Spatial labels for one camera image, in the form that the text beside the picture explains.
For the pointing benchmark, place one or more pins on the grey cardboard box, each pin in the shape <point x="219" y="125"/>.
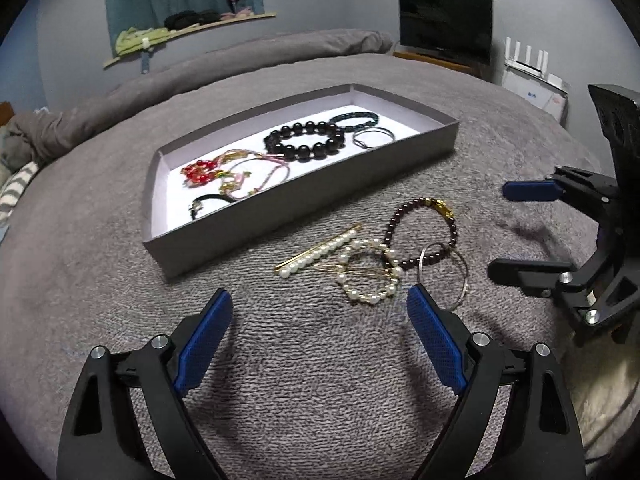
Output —
<point x="280" y="220"/>

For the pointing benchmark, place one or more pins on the black television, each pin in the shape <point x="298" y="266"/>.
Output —
<point x="445" y="25"/>

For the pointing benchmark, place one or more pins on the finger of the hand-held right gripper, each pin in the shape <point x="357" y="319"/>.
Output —
<point x="520" y="272"/>
<point x="532" y="190"/>

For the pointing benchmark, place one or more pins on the white router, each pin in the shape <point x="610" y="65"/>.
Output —
<point x="537" y="77"/>

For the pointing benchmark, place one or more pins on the wooden windowsill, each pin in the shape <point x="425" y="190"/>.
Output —
<point x="250" y="17"/>

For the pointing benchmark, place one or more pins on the pink cloth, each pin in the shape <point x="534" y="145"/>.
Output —
<point x="240" y="14"/>

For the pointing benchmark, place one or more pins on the small black cloth bundle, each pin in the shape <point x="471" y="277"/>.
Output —
<point x="209" y="16"/>

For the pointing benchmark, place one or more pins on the round pearl hair clip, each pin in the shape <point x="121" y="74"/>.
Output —
<point x="357" y="297"/>

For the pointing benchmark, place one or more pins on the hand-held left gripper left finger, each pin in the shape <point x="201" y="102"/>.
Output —
<point x="205" y="346"/>

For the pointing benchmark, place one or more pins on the straight pearl hair clip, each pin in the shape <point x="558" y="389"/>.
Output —
<point x="320" y="252"/>

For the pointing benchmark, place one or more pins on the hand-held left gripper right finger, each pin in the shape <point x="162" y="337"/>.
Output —
<point x="440" y="346"/>

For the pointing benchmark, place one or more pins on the grey duvet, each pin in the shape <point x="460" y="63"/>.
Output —
<point x="250" y="55"/>

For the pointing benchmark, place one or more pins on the person's right forearm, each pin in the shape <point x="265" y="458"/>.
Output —
<point x="605" y="390"/>

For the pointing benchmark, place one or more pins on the large black cloth bundle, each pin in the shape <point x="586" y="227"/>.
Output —
<point x="181" y="20"/>

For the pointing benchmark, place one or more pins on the wooden headboard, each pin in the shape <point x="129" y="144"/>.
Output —
<point x="5" y="112"/>

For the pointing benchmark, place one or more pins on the green cloth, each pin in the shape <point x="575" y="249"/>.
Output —
<point x="135" y="40"/>

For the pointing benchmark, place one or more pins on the white box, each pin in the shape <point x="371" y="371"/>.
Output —
<point x="535" y="100"/>

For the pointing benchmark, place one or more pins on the silver hoop bangle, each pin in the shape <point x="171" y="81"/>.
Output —
<point x="356" y="142"/>
<point x="466" y="280"/>

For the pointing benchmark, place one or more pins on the striped pillow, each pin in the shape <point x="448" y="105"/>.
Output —
<point x="15" y="190"/>

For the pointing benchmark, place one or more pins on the wooden television stand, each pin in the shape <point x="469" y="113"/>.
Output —
<point x="440" y="62"/>

